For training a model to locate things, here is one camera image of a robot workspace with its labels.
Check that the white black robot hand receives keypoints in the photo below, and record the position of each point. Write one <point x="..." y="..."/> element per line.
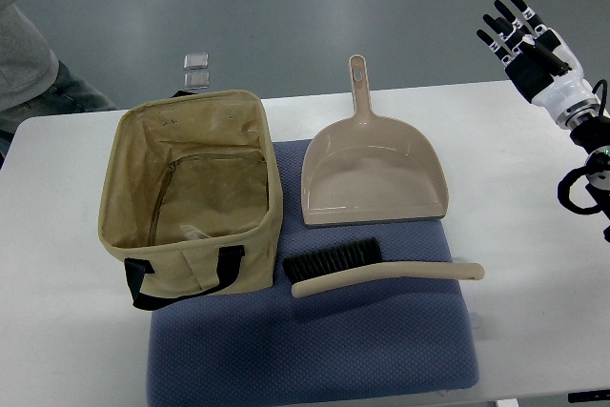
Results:
<point x="541" y="66"/>

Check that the beige hand broom black bristles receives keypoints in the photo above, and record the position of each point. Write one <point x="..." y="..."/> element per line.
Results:
<point x="360" y="262"/>

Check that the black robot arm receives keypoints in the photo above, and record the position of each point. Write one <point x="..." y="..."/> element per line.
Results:
<point x="589" y="129"/>

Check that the yellow canvas bag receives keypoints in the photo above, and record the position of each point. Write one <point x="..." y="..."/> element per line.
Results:
<point x="192" y="202"/>

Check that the beige plastic dustpan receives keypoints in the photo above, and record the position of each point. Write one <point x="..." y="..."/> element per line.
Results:
<point x="370" y="168"/>

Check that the blue grey cushion mat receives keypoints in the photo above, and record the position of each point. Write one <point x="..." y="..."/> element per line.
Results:
<point x="391" y="337"/>

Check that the black table control panel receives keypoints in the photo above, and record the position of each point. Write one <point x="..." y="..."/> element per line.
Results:
<point x="590" y="396"/>

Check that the upper clear floor plate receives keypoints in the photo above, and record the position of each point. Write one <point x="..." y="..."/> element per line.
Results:
<point x="196" y="61"/>

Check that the person in grey hoodie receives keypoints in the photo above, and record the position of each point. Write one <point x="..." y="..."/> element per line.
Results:
<point x="34" y="82"/>

